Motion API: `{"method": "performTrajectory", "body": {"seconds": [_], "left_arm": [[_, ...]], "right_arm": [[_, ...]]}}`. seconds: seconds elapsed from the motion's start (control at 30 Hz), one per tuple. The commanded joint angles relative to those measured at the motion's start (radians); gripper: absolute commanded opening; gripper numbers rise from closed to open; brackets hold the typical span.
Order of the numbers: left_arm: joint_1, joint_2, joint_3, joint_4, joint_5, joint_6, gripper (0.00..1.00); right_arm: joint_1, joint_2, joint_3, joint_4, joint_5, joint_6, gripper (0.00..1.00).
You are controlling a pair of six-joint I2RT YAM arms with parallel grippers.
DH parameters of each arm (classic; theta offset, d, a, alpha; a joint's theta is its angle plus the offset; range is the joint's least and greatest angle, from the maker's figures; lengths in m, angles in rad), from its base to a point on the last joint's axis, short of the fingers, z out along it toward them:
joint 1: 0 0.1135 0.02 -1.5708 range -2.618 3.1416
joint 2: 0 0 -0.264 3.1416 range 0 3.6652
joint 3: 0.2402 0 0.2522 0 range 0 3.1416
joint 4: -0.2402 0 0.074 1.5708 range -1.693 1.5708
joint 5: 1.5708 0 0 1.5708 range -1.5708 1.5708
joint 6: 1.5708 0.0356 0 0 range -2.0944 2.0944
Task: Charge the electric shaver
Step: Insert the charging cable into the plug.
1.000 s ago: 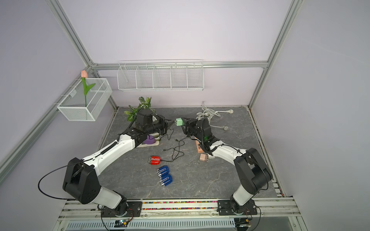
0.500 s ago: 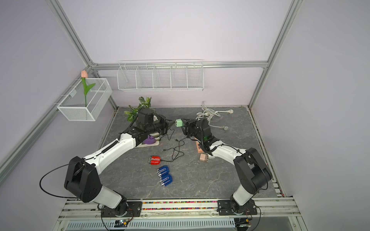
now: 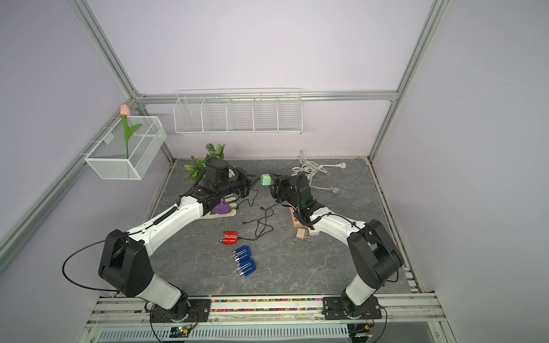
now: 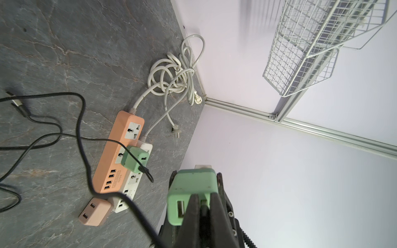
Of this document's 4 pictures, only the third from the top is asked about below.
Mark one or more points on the cream hand-shaped holder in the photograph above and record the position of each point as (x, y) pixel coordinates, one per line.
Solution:
(231, 199)

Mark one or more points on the potted green plant black vase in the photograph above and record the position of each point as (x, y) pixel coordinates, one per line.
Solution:
(196, 167)

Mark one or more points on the white wire basket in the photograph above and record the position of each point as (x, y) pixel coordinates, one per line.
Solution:
(108, 156)

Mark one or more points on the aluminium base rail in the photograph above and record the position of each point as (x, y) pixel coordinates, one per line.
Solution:
(280, 309)

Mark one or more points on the long white wire shelf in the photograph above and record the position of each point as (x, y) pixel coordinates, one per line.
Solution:
(239, 111)

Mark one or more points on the pink artificial tulip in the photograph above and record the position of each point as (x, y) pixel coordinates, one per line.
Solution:
(128, 130)

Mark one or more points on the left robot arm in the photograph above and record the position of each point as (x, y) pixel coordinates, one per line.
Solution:
(125, 261)

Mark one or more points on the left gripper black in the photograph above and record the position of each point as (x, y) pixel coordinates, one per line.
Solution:
(246, 180)

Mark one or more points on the orange power strip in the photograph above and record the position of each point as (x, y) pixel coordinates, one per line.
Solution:
(296, 222)

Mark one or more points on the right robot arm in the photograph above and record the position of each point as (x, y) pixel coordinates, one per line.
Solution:
(374, 253)

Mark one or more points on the red electric shaver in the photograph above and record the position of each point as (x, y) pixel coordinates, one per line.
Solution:
(229, 238)

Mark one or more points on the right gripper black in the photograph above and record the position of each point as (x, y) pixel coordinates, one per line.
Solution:
(279, 183)

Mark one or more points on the green charger cube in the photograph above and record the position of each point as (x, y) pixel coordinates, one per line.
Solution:
(266, 180)

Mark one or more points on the pink charger cube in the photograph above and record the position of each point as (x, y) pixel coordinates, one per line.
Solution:
(302, 234)

